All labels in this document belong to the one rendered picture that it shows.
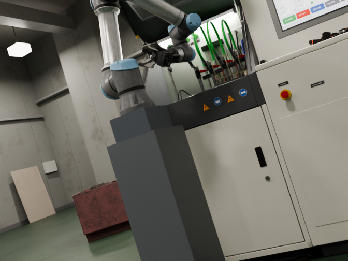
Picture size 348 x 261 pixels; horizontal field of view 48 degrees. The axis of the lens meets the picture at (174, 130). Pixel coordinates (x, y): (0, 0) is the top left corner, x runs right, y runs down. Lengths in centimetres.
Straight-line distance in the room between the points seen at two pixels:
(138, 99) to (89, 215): 320
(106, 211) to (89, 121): 709
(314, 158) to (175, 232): 79
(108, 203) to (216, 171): 275
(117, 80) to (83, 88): 1003
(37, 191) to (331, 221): 1115
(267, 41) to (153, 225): 121
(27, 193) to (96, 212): 781
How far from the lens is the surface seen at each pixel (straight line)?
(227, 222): 210
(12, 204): 1241
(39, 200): 1256
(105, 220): 469
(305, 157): 197
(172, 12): 186
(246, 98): 199
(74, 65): 1188
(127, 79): 162
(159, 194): 152
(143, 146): 152
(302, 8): 229
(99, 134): 1139
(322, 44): 197
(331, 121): 196
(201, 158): 206
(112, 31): 184
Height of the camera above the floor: 70
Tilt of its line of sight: 3 degrees up
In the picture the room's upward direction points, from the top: 17 degrees counter-clockwise
